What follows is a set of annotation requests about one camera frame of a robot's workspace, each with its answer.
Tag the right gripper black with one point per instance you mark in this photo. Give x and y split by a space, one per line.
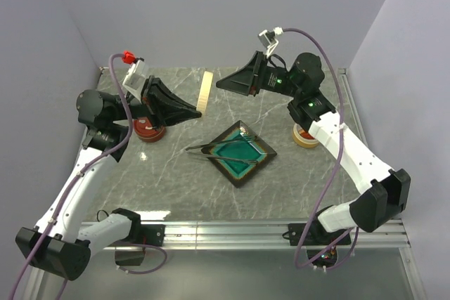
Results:
244 81

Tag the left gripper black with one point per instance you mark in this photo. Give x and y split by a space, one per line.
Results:
153 91

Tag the red round lid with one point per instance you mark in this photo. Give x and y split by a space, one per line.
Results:
146 132

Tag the cream round lid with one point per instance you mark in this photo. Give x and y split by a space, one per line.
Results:
204 93

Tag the metal tongs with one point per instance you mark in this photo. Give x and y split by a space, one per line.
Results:
242 148

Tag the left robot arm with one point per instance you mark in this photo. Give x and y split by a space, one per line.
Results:
58 244

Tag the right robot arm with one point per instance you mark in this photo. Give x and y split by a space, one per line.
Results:
383 191

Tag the cream white bowl container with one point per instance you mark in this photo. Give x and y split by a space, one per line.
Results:
302 138

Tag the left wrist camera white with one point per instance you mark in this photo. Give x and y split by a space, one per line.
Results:
137 74

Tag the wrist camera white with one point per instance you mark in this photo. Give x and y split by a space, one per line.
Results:
137 74
269 40

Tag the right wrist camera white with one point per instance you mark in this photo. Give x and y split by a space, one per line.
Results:
269 40

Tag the aluminium mounting rail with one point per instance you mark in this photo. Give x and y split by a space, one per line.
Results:
260 235

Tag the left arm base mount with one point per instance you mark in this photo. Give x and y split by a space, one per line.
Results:
146 247

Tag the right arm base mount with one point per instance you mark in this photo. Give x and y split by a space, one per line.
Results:
328 260

